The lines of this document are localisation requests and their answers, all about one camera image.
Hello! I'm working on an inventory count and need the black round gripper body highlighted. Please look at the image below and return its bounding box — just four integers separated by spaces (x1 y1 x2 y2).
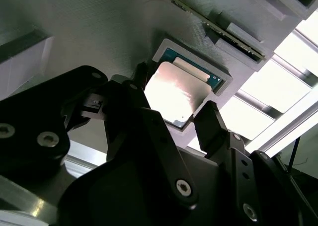
58 146 239 226

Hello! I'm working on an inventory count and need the silver CPU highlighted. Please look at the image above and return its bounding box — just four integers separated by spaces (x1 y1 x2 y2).
143 47 223 130

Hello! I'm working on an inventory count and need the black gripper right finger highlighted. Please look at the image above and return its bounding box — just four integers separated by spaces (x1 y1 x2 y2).
193 100 309 226

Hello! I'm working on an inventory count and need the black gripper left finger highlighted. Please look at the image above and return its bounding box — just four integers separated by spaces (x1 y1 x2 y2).
0 63 199 226

